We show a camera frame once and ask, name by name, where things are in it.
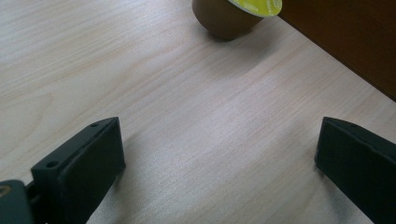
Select yellow-green round object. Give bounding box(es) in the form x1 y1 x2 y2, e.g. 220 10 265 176
191 0 284 42

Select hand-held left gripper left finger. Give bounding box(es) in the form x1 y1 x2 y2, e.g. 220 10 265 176
30 116 127 224

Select brown wooden compartment box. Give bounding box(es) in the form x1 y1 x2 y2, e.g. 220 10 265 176
276 0 396 103

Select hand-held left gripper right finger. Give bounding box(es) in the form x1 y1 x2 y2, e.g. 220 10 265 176
314 116 396 224

